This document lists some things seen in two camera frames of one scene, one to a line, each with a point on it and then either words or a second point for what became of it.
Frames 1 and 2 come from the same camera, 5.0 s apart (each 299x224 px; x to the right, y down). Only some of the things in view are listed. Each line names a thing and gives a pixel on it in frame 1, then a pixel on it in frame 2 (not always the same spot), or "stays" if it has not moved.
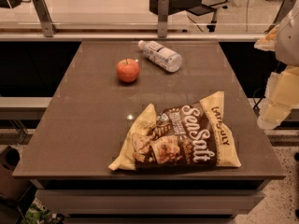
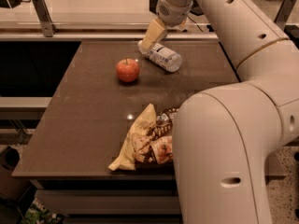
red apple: x=127 y=69 stays
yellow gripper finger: x=269 y=41 → x=184 y=23
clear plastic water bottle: x=161 y=55 stays
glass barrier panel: x=145 y=7 stays
